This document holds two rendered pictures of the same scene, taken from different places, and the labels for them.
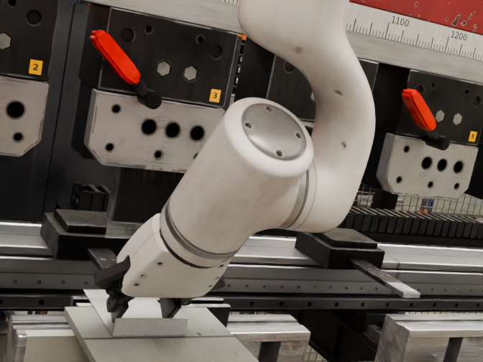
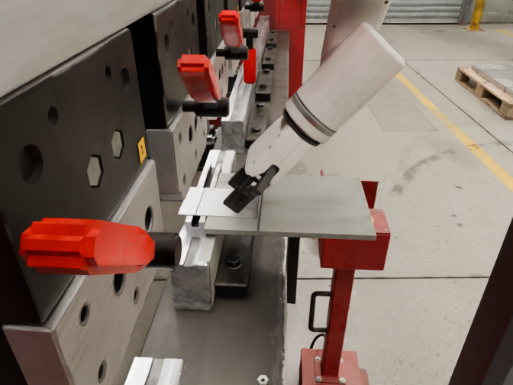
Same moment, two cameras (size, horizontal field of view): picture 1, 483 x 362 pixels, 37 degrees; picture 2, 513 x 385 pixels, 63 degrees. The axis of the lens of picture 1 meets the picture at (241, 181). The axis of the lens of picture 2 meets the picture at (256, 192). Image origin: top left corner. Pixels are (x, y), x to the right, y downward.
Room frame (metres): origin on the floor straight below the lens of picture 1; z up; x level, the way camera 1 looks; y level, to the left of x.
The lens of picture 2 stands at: (0.43, 0.57, 1.39)
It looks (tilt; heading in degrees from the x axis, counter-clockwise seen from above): 31 degrees down; 303
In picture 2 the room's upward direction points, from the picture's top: straight up
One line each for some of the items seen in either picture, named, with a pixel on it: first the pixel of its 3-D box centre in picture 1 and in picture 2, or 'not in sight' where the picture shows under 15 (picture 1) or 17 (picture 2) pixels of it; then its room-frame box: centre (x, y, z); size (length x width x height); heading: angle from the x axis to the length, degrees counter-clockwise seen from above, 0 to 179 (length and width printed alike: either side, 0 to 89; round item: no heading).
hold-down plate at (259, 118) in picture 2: not in sight; (258, 123); (1.08, -0.46, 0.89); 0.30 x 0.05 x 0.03; 119
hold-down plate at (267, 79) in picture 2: not in sight; (265, 84); (1.27, -0.81, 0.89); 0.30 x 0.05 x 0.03; 119
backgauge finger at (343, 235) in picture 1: (364, 261); not in sight; (1.20, -0.23, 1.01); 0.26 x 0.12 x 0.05; 29
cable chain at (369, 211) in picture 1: (410, 223); not in sight; (1.56, -0.38, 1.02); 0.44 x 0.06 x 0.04; 119
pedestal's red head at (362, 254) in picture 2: not in sight; (351, 218); (0.71, -0.33, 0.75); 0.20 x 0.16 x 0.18; 119
